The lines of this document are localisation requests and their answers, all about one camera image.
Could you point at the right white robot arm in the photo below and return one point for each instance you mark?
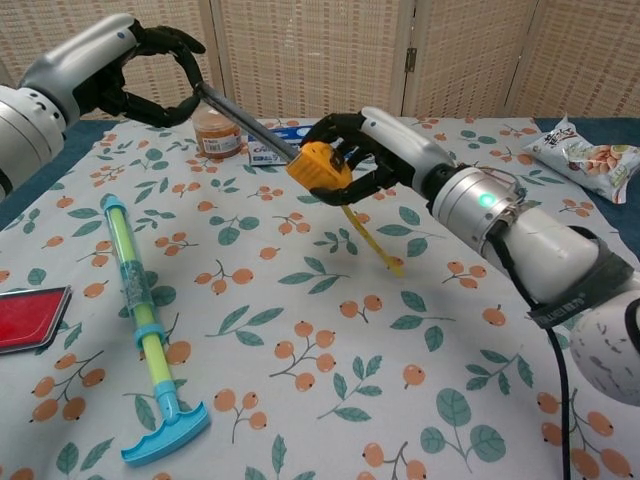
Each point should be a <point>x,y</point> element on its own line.
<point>545,250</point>

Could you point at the pale green snack bag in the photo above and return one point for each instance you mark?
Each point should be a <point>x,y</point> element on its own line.
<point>590,160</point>

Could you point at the blue white toothpaste box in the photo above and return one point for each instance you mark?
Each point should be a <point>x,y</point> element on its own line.
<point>262,150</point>

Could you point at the blue green toy water pump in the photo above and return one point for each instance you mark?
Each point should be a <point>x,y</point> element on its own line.
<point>131,280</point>

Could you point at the clear jar with orange contents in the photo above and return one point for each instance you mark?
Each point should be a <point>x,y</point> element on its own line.
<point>217,140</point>

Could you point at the metal screen hinge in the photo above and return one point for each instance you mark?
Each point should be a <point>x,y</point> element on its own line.
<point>411,59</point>

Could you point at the red flat box black rim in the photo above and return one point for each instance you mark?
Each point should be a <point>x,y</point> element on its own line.
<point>27,315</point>

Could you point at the woven bamboo folding screen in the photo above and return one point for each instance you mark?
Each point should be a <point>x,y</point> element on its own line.
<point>310,50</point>

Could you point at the yellow tape measure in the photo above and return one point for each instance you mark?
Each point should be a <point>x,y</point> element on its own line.
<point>315,167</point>

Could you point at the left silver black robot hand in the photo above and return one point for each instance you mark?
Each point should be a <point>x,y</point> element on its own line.
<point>80,65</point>

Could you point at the floral leaf and fruit tablecloth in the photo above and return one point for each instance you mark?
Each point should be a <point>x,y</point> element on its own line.
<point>280,310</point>

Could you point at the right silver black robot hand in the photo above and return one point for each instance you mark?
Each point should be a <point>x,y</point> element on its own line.
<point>400,145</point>

